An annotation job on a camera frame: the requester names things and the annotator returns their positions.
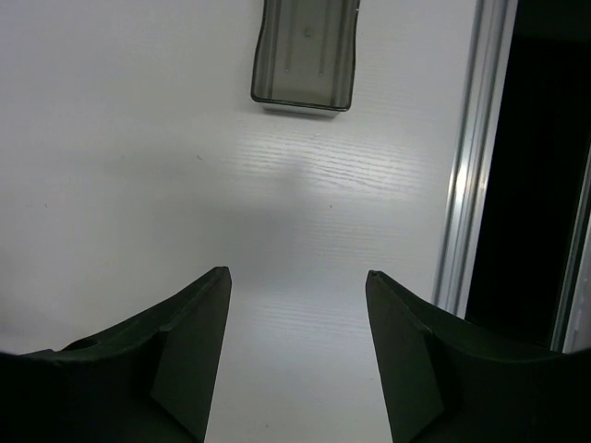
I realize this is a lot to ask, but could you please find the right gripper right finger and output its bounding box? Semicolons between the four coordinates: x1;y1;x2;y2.
365;270;590;442

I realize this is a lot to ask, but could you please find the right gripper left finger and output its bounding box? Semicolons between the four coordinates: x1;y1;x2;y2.
1;267;231;442

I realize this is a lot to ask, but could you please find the grey transparent plastic bin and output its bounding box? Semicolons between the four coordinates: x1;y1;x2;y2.
250;0;360;118

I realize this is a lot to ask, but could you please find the aluminium table frame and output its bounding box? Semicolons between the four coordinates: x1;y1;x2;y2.
433;1;590;352

